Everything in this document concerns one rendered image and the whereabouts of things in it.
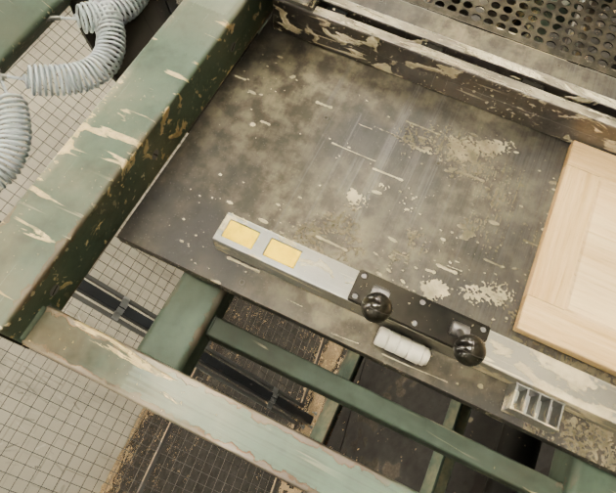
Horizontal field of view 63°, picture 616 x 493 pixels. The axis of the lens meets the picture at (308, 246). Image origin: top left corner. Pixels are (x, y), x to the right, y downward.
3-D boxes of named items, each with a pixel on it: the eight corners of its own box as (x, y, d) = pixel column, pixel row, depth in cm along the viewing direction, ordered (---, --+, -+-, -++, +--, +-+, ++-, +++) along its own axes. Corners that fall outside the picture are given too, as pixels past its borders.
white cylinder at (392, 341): (371, 345, 74) (421, 370, 73) (374, 340, 71) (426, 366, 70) (378, 328, 75) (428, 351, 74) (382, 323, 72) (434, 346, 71)
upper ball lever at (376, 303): (386, 310, 73) (383, 331, 60) (362, 299, 73) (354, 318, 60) (397, 287, 72) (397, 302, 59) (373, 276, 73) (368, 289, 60)
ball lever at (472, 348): (464, 346, 71) (480, 376, 58) (439, 335, 72) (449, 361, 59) (476, 322, 71) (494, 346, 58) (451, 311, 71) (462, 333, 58)
